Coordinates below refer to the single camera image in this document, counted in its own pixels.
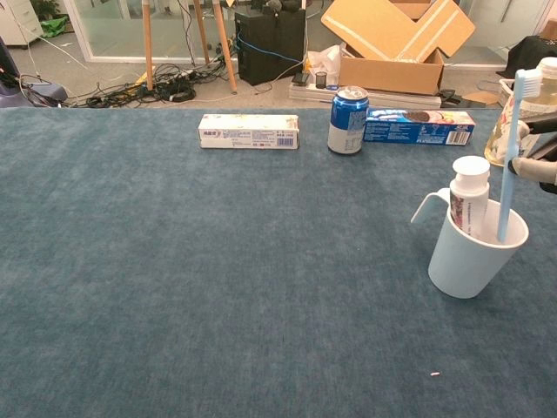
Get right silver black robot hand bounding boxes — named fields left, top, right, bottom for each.
left=507, top=119, right=557, bottom=195

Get light blue toothbrush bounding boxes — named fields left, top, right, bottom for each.
left=496, top=68, right=544, bottom=244

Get white toothpaste tube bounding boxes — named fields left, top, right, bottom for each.
left=447, top=156, right=492, bottom=239

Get pale blue cup with handle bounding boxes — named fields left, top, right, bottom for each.
left=411, top=187, right=530, bottom=300

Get blue white soda can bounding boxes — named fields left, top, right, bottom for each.
left=326, top=85, right=370, bottom=155

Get white toothpaste carton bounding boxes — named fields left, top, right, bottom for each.
left=198, top=113, right=300, bottom=151

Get yellow tea bottle white cap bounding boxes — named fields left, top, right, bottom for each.
left=483, top=56, right=557, bottom=166

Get flat cardboard piece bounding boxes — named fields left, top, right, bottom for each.
left=460, top=91, right=500, bottom=108

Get black cloth cover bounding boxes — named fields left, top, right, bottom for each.
left=507, top=35, right=557, bottom=80

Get black metal plate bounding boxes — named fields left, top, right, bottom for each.
left=439, top=88, right=473, bottom=109

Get blue cookie box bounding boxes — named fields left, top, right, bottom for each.
left=363, top=108, right=477, bottom=147

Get open cardboard box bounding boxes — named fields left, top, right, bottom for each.
left=320, top=0, right=476, bottom=97

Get aluminium profile rails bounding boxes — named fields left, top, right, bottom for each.
left=289, top=80, right=443, bottom=110

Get white plastic bag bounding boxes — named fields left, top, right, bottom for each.
left=304, top=43, right=343, bottom=86

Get black computer tower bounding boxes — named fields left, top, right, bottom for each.
left=234, top=8, right=306, bottom=87

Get blue table mat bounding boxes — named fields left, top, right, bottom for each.
left=0, top=106, right=557, bottom=418

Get wooden stand leg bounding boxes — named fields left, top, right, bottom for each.
left=211, top=0, right=238, bottom=95
left=193, top=0, right=211, bottom=65
left=142, top=0, right=156, bottom=91

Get green bag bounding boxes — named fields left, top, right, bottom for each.
left=39, top=15, right=70, bottom=38

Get dark blue machine base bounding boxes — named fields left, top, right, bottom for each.
left=0, top=37, right=69, bottom=108

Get white cabinet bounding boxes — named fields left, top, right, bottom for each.
left=0, top=0, right=44, bottom=47

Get blue network cable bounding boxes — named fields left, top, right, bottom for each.
left=237, top=34, right=305, bottom=66

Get black cable tangle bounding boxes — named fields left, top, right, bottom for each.
left=17, top=60, right=238, bottom=109

